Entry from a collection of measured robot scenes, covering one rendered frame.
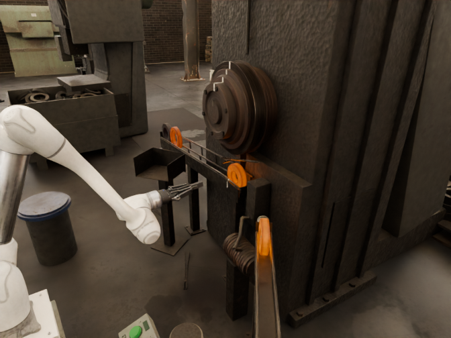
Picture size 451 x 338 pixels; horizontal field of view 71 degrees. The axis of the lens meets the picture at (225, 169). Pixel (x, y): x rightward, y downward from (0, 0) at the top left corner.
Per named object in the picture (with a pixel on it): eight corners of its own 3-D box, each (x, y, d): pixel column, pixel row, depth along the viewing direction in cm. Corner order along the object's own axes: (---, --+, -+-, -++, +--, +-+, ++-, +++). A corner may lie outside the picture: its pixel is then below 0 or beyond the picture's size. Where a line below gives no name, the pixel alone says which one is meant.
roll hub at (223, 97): (210, 129, 175) (209, 78, 163) (236, 145, 153) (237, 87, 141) (201, 131, 173) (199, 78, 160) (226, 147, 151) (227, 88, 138)
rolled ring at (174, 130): (180, 151, 246) (184, 150, 247) (176, 127, 241) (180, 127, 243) (172, 148, 262) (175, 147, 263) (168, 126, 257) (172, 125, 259)
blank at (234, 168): (231, 159, 179) (226, 160, 178) (246, 167, 167) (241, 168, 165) (232, 184, 185) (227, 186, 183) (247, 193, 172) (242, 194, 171)
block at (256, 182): (261, 214, 173) (264, 176, 163) (270, 221, 167) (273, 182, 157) (244, 219, 169) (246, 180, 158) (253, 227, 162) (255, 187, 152)
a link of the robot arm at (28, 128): (71, 136, 115) (58, 129, 124) (27, 101, 102) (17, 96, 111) (45, 164, 112) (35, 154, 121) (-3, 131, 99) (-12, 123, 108)
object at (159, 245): (161, 231, 250) (152, 147, 218) (189, 240, 240) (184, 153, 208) (144, 246, 233) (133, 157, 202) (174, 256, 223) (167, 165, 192)
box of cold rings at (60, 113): (105, 134, 450) (95, 78, 415) (123, 153, 388) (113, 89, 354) (22, 149, 398) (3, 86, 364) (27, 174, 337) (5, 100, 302)
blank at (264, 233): (265, 254, 139) (258, 253, 139) (266, 218, 142) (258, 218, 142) (270, 257, 124) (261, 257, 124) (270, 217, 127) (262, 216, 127)
